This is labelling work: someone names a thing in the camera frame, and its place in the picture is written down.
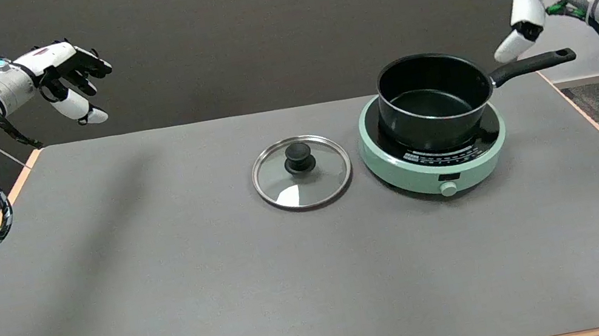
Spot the glass pot lid black knob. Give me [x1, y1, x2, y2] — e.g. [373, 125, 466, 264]
[246, 127, 358, 219]

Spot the black saucepan with handle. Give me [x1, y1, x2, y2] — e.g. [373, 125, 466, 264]
[370, 27, 589, 162]

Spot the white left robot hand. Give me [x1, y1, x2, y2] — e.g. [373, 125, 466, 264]
[16, 32, 122, 136]

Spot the mint green induction cooker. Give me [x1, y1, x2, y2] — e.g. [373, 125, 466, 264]
[350, 73, 517, 211]

